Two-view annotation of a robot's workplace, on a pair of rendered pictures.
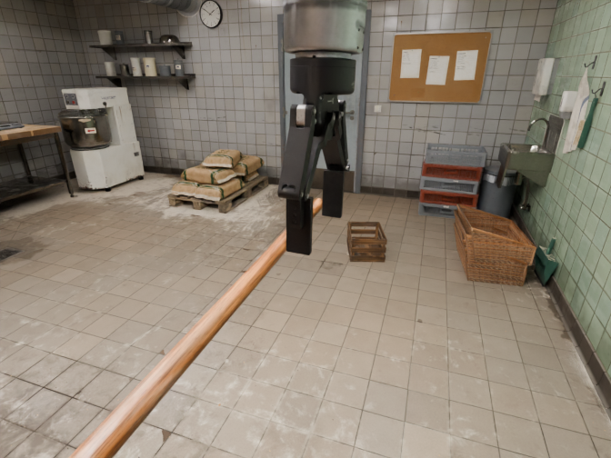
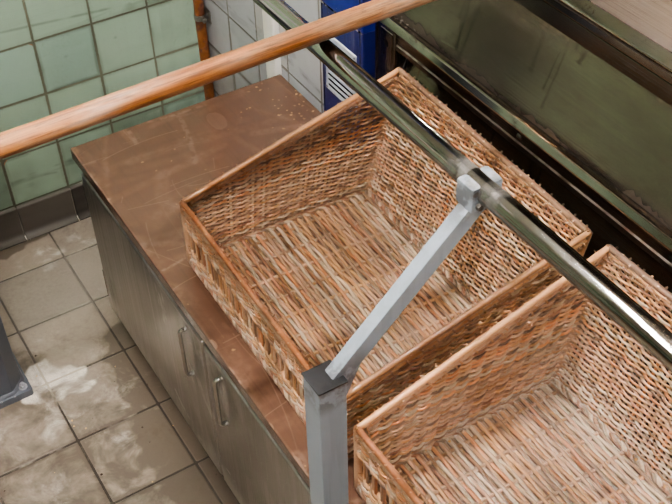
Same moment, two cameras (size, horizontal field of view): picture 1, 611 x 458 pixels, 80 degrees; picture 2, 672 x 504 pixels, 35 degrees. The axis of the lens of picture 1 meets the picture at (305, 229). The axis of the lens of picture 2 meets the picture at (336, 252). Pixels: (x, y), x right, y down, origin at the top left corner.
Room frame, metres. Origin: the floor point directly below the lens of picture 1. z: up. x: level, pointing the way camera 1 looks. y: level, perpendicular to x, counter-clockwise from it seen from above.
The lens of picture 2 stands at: (0.97, 1.10, 1.97)
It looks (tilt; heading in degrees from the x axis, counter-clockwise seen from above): 43 degrees down; 220
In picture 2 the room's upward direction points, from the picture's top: 1 degrees counter-clockwise
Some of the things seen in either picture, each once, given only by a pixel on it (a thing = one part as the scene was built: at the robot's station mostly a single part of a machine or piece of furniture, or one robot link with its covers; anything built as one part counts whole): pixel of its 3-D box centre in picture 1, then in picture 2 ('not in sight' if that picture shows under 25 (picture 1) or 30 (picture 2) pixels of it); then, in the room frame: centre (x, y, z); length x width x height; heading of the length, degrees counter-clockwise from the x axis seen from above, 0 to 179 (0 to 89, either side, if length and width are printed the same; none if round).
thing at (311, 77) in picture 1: (321, 100); not in sight; (0.45, -0.02, 1.48); 0.08 x 0.07 x 0.09; 159
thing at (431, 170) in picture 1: (451, 167); not in sight; (4.02, -1.64, 0.53); 0.60 x 0.40 x 0.16; 68
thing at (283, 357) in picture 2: not in sight; (370, 247); (-0.10, 0.27, 0.72); 0.56 x 0.49 x 0.28; 70
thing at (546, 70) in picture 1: (544, 80); not in sight; (3.77, -2.28, 1.44); 0.28 x 0.11 x 0.38; 161
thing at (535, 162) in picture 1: (521, 166); not in sight; (3.33, -2.00, 0.71); 0.47 x 0.36 x 0.91; 161
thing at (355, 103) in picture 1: (320, 108); not in sight; (4.91, -0.20, 1.08); 1.14 x 0.09 x 2.16; 71
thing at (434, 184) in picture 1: (448, 180); not in sight; (4.02, -1.63, 0.38); 0.60 x 0.40 x 0.16; 69
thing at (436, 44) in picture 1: (436, 68); not in sight; (4.50, -1.48, 1.55); 1.04 x 0.03 x 0.74; 71
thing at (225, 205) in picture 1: (222, 190); not in sight; (4.66, 1.10, 0.07); 1.20 x 0.80 x 0.14; 161
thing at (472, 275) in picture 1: (485, 252); not in sight; (2.71, -1.50, 0.14); 0.56 x 0.49 x 0.28; 167
